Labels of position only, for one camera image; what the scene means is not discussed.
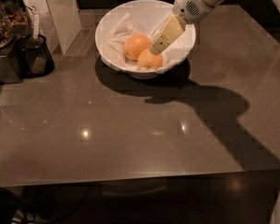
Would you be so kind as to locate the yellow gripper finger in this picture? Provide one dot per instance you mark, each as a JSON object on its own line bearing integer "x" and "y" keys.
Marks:
{"x": 170, "y": 31}

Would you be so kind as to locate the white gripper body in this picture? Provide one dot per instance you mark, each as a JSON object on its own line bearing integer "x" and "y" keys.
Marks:
{"x": 187, "y": 4}

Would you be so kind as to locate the orange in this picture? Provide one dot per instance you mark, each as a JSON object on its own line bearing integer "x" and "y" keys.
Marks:
{"x": 148, "y": 61}
{"x": 134, "y": 45}

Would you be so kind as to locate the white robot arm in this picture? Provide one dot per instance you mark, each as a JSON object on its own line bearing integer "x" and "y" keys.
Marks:
{"x": 215, "y": 3}

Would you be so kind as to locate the white bowl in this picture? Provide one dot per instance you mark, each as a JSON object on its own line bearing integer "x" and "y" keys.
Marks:
{"x": 140, "y": 16}

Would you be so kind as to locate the white cloth in bowl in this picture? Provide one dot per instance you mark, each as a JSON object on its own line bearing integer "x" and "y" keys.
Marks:
{"x": 121, "y": 38}

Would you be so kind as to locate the white leaning board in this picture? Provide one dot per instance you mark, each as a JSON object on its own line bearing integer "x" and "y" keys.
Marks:
{"x": 59, "y": 22}

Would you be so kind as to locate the black mug with tag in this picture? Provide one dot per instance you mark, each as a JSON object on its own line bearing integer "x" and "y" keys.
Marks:
{"x": 34, "y": 51}

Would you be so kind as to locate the glass jar of nuts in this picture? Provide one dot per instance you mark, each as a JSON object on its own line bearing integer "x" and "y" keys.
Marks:
{"x": 11, "y": 15}

